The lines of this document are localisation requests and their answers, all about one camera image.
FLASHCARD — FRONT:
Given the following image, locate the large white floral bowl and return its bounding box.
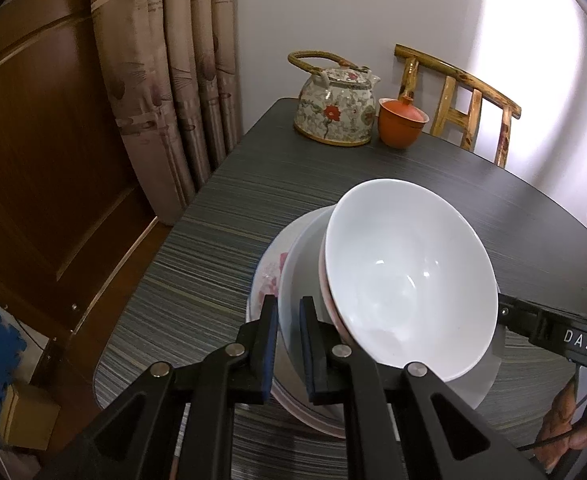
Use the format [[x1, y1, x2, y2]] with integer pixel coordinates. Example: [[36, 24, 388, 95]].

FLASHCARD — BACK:
[[278, 205, 505, 411]]

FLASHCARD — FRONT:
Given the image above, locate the brown wooden door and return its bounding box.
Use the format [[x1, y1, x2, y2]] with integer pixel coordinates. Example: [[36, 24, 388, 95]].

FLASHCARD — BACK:
[[0, 0, 174, 361]]

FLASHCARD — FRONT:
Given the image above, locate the beige patterned curtain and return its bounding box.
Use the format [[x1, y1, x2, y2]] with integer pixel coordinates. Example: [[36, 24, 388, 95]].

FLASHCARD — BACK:
[[90, 0, 244, 226]]

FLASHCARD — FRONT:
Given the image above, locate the medium white floral bowl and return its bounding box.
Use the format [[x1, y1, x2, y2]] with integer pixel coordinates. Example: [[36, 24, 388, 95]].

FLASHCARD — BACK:
[[318, 178, 499, 382]]

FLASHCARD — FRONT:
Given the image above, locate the thin black cable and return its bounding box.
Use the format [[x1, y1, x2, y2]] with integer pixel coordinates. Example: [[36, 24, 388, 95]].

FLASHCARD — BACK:
[[518, 410, 587, 453]]

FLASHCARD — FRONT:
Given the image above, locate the cardboard box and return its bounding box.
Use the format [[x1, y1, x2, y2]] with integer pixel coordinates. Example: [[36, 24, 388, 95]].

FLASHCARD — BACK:
[[0, 382, 59, 451]]

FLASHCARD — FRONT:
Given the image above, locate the floral ceramic teapot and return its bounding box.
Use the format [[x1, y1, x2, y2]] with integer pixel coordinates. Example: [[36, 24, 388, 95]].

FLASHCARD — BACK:
[[288, 50, 381, 148]]

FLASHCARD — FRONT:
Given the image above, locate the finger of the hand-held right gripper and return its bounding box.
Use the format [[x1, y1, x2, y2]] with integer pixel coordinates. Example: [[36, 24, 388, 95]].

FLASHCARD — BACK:
[[496, 292, 545, 346]]

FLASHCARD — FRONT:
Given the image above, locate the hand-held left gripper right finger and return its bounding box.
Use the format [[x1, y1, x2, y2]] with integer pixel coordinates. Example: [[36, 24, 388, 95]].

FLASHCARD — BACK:
[[298, 296, 549, 480]]

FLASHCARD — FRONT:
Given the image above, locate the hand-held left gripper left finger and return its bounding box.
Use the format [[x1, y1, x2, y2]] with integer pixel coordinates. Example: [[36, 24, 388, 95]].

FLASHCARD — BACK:
[[38, 294, 280, 480]]

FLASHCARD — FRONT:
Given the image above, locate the blue-rimmed floral white plate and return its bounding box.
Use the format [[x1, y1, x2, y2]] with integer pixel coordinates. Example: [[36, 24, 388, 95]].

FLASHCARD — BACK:
[[246, 207, 354, 438]]

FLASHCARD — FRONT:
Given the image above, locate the orange lidded tea cup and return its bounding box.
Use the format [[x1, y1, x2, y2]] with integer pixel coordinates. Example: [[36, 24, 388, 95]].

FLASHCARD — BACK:
[[377, 95, 430, 150]]

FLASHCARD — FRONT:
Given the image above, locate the wooden chair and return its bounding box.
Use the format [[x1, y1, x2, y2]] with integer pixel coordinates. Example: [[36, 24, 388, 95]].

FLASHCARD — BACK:
[[393, 43, 523, 168]]

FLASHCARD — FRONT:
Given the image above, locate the person's right hand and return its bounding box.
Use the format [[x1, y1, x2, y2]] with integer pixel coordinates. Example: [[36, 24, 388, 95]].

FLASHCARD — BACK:
[[536, 375, 587, 471]]

